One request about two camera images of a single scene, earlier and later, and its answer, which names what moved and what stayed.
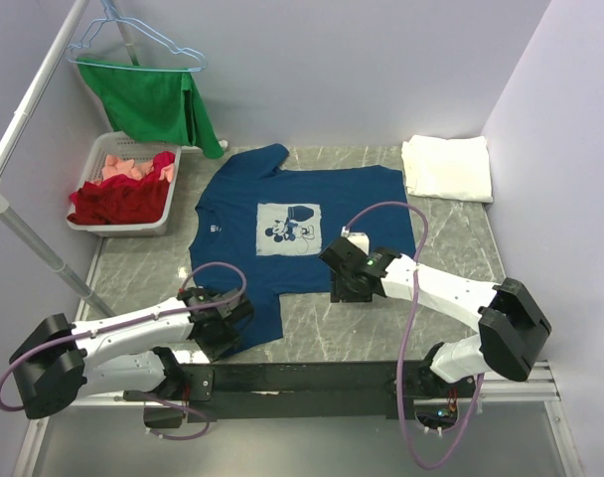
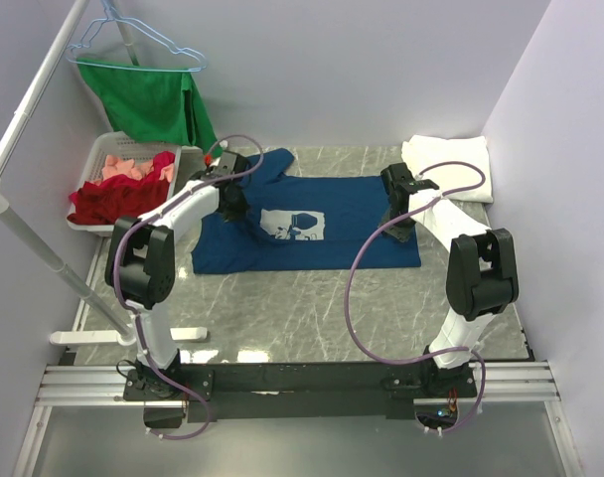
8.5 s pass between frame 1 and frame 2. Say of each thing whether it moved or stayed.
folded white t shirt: stayed
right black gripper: moved
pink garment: stayed
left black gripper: moved
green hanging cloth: stayed
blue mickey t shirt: moved
